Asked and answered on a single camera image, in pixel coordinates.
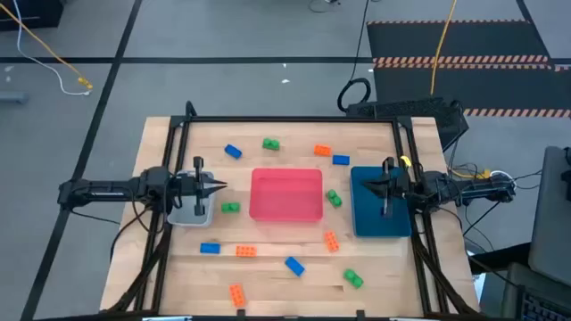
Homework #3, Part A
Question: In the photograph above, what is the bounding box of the dark cabinet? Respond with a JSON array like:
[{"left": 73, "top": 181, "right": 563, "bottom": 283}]
[{"left": 0, "top": 0, "right": 64, "bottom": 32}]

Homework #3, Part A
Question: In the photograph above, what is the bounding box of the short yellow cable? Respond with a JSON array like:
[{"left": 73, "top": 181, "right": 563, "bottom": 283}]
[{"left": 450, "top": 167, "right": 492, "bottom": 180}]

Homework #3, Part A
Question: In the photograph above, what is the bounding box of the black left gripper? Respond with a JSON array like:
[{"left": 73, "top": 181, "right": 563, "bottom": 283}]
[{"left": 169, "top": 156, "right": 228, "bottom": 217}]

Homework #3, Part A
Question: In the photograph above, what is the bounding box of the grey plastic bin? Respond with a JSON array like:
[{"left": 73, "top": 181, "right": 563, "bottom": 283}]
[{"left": 166, "top": 170, "right": 216, "bottom": 227}]

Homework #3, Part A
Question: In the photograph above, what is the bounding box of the yellow hanging cable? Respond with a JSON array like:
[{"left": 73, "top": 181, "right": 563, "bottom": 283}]
[{"left": 429, "top": 0, "right": 459, "bottom": 96}]

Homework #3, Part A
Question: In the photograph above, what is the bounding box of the teal plastic bin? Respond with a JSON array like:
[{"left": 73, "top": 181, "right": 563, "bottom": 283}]
[{"left": 350, "top": 166, "right": 413, "bottom": 238}]

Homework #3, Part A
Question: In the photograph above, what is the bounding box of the yellow floor cable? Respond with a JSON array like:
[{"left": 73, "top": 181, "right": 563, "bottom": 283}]
[{"left": 0, "top": 1, "right": 95, "bottom": 91}]

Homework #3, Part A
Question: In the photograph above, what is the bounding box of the black aluminium table frame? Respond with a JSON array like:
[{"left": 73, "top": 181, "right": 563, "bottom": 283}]
[{"left": 100, "top": 101, "right": 481, "bottom": 321}]

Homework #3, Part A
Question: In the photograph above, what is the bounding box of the black hanging cable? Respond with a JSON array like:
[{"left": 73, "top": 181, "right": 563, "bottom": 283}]
[{"left": 336, "top": 0, "right": 373, "bottom": 114}]

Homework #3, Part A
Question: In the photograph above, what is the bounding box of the white floor cable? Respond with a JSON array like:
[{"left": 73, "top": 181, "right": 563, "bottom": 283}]
[{"left": 12, "top": 0, "right": 93, "bottom": 97}]

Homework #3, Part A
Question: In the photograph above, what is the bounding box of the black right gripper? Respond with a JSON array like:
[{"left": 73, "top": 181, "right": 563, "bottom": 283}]
[{"left": 360, "top": 156, "right": 410, "bottom": 219}]

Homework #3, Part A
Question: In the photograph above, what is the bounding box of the black keyboard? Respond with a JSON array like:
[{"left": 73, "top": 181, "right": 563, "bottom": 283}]
[{"left": 519, "top": 289, "right": 571, "bottom": 321}]

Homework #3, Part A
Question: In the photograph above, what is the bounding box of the thin black cable loop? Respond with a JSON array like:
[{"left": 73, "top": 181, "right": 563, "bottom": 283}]
[{"left": 309, "top": 0, "right": 343, "bottom": 13}]

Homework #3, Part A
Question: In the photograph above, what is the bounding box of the black hazard-striped floor mat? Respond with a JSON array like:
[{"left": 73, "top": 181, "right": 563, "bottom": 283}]
[{"left": 366, "top": 19, "right": 571, "bottom": 119}]

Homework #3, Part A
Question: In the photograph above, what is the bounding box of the black cable bundle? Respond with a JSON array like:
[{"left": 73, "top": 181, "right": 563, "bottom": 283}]
[{"left": 447, "top": 133, "right": 543, "bottom": 253}]

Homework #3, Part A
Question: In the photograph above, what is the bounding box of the pink translucent plastic bin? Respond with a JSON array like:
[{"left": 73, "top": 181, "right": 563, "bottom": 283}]
[{"left": 248, "top": 167, "right": 325, "bottom": 223}]

